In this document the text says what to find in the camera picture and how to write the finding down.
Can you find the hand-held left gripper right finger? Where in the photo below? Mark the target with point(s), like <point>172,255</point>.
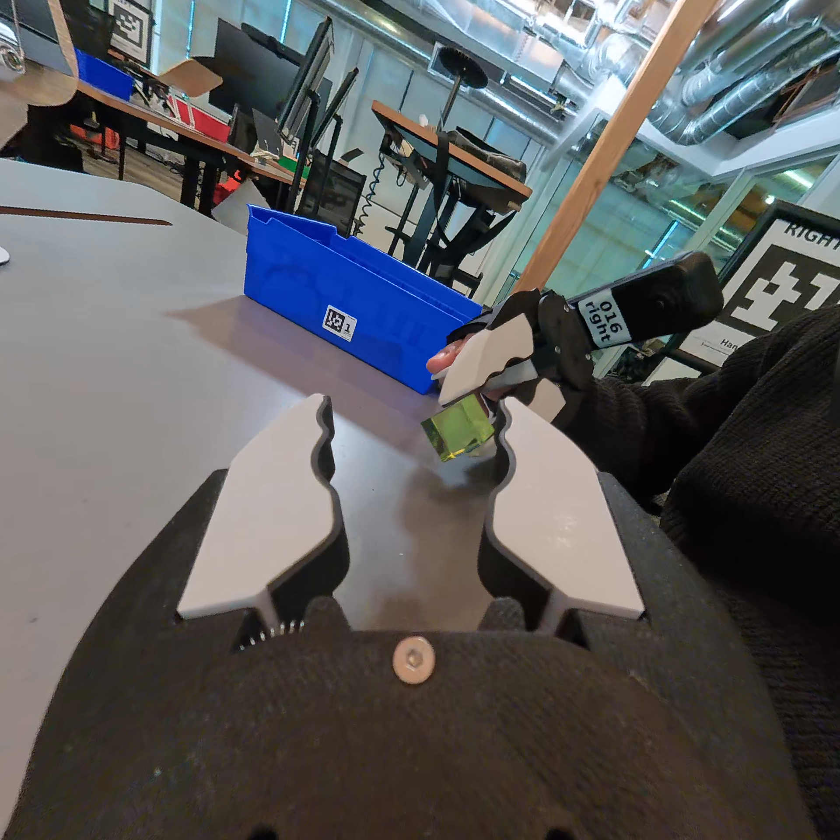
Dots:
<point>558,525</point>

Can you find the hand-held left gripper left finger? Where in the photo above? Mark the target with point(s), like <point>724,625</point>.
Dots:
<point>269,518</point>

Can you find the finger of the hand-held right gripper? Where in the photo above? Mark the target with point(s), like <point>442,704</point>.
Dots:
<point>541,397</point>
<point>485,358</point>

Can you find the green transparent cube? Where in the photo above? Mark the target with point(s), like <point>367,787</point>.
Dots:
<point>456,430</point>

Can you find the blue bin with marker label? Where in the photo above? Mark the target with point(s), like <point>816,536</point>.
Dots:
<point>341,289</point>

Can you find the dark bag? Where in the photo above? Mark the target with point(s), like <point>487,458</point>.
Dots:
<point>489,161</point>

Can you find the framed marker sign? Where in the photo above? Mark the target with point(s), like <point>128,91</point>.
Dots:
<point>781,289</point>

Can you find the black mesh office chair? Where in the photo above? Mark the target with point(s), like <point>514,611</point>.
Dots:
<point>334,190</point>

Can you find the wooden standing desk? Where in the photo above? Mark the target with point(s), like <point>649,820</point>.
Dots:
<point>420,141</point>

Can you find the black computer monitor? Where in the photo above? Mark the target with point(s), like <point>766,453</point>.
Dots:
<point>315,72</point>
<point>249,72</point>
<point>344,105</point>

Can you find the silver ventilation ducts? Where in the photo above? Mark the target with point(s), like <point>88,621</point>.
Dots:
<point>722,79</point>

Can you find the red plastic bin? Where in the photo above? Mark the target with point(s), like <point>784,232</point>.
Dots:
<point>203,121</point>

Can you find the small blue plastic bin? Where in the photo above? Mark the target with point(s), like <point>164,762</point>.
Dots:
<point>105,75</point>

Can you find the square marker sign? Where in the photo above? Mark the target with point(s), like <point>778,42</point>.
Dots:
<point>130,26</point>

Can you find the white tablet stand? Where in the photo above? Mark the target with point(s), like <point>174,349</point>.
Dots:
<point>8,60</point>

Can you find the wooden post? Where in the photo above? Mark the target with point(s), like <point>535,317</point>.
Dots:
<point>623,131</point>

